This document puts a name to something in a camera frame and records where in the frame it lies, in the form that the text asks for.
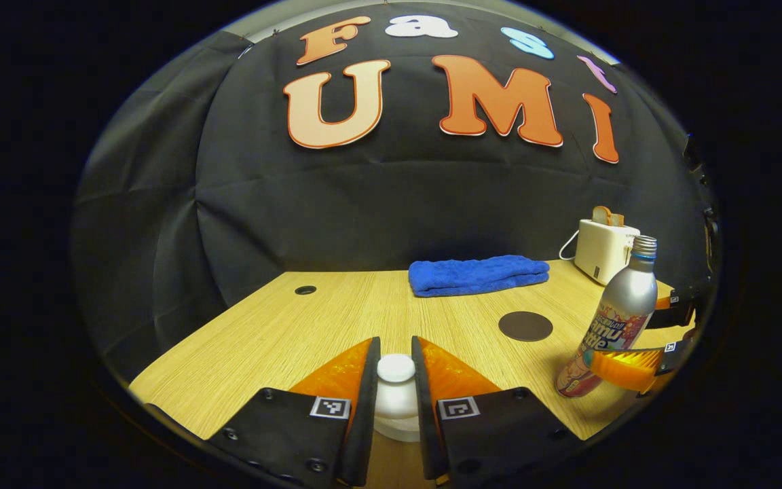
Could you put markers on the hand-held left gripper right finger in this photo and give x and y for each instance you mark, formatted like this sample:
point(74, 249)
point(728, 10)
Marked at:
point(425, 421)

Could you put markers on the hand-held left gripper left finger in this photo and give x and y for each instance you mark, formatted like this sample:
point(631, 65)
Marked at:
point(364, 421)

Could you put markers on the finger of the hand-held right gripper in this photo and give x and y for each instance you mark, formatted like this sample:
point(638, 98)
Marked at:
point(676, 314)
point(625, 367)

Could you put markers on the white teacup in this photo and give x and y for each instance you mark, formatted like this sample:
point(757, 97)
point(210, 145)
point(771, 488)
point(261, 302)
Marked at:
point(396, 432)

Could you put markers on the silver water bottle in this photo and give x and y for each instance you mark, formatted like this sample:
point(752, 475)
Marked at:
point(628, 299)

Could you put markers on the dark brown round coaster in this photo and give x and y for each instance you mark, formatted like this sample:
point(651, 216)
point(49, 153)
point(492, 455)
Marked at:
point(525, 326)

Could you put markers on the white toaster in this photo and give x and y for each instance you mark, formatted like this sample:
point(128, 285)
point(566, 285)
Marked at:
point(601, 255)

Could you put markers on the toast bread slice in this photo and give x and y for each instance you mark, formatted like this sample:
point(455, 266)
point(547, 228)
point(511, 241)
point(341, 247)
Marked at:
point(618, 221)
point(601, 216)

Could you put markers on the blue folded towel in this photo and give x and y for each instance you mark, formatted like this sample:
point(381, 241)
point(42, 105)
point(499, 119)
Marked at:
point(476, 275)

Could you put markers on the dark grey side cloth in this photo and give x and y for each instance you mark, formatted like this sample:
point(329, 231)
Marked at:
point(140, 204)

